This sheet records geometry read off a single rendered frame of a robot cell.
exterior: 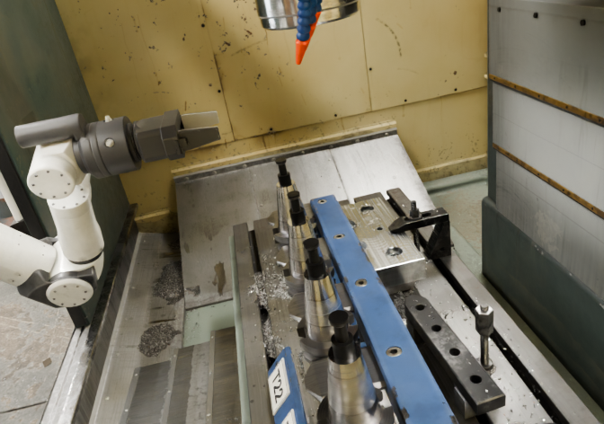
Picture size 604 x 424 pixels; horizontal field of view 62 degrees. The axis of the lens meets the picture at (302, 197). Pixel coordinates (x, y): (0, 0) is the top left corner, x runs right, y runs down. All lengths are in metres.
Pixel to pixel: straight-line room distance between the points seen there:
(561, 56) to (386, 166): 1.03
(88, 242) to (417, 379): 0.66
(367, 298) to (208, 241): 1.26
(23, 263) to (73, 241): 0.09
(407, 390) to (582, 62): 0.67
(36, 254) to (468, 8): 1.64
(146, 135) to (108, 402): 0.79
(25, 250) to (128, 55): 1.01
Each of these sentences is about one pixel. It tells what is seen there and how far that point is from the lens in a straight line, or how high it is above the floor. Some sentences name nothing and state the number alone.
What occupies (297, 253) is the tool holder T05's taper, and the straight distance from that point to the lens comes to 0.58.
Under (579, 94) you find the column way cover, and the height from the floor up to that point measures 1.27.
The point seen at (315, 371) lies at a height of 1.22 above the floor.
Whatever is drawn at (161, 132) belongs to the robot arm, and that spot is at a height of 1.36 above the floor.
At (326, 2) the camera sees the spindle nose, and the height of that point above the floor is 1.50.
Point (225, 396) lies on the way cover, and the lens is 1.16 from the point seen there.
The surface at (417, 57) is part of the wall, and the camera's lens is 1.99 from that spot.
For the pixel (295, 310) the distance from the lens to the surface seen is 0.57.
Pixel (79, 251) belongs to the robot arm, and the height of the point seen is 1.16.
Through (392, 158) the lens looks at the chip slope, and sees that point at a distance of 1.94.
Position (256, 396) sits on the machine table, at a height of 0.90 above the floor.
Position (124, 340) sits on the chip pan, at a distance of 1.56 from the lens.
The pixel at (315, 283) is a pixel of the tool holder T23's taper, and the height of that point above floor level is 1.29.
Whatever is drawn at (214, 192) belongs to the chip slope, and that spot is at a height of 0.81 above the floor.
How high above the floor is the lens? 1.57
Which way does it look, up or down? 26 degrees down
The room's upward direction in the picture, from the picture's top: 11 degrees counter-clockwise
